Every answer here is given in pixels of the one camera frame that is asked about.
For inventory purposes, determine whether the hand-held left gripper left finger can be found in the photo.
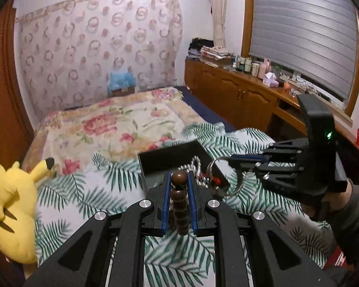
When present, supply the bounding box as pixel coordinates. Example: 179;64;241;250
24;170;173;287

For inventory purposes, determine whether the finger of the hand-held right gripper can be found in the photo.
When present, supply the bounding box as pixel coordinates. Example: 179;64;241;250
228;158;306;192
227;139;310;160

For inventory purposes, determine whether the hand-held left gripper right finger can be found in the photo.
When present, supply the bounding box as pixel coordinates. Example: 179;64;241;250
187;170;337;287

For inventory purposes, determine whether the large wooden bead bracelet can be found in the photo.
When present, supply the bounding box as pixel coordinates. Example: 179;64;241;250
170;170;190;236

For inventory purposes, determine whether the silver bead bracelet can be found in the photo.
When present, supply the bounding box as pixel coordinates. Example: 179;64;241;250
182;155;212;186

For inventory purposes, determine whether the silver bangle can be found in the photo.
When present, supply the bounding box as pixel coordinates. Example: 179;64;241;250
206;155;246;198

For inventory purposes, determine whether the black box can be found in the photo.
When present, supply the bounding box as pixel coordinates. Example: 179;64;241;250
137;139;231;198

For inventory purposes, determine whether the person's right forearm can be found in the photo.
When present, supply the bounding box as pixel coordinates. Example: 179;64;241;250
326;179;359;267

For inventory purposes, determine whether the wooden sideboard cabinet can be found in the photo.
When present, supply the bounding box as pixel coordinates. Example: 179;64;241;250
184;58;359;168

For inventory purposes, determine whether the pink tissue box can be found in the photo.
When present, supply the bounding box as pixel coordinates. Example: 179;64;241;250
262;72;279;88

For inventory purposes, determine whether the white power strip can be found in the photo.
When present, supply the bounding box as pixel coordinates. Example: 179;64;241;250
279;75;300;85

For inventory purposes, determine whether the leaf print tablecloth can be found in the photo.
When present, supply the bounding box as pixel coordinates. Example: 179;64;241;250
33;122;336;287

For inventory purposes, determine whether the dark blue bed sheet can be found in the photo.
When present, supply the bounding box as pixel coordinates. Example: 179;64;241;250
174;85;237;132

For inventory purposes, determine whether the row of cosmetic bottles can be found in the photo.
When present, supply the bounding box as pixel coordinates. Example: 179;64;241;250
232;55;273;77

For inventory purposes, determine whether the red cloth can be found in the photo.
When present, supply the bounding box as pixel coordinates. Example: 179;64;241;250
323;244;351;271

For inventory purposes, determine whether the floral blanket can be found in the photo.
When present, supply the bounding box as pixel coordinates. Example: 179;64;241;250
21;86;210;180

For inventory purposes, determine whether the stack of folded cloths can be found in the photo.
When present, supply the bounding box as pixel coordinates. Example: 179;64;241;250
188;37;236;68

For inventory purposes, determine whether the small cardboard box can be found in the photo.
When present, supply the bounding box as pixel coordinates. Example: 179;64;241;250
112;86;136;98

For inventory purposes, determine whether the grey window blind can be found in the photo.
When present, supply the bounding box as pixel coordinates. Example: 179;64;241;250
248;0;359;103

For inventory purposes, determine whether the blue plush toy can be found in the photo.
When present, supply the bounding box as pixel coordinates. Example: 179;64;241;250
107;67;137;92

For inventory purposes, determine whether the tied lace curtain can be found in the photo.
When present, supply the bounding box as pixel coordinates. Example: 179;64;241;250
208;0;228;47

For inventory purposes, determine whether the yellow plush toy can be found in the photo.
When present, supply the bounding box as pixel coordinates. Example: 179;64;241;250
0;157;56;265

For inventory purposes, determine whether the circle patterned curtain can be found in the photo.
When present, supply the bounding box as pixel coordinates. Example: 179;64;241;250
15;0;184;118

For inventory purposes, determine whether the wooden window frame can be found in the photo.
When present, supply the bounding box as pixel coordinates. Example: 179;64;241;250
241;0;359;118

